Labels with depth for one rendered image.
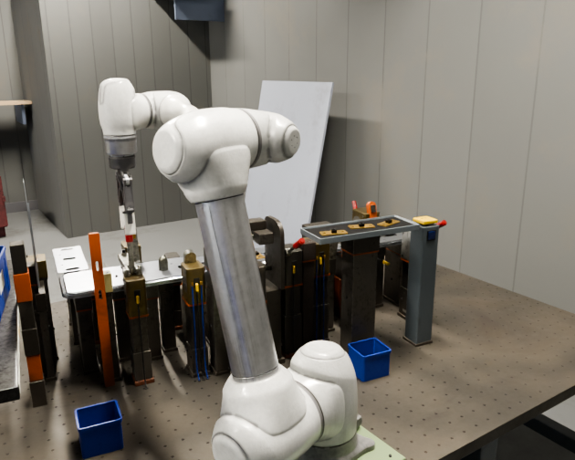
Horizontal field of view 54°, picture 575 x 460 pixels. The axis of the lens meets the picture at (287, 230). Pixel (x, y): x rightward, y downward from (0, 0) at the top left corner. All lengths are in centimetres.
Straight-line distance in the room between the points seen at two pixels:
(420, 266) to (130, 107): 106
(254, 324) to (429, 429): 71
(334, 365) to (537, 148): 234
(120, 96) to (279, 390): 91
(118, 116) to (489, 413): 134
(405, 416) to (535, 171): 202
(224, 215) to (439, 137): 283
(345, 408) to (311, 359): 14
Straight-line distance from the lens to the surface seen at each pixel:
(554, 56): 335
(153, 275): 191
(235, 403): 118
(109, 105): 164
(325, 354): 130
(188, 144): 105
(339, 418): 133
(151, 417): 173
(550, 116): 334
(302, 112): 447
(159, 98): 170
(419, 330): 206
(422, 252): 195
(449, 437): 166
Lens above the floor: 165
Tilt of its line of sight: 16 degrees down
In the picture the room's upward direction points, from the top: straight up
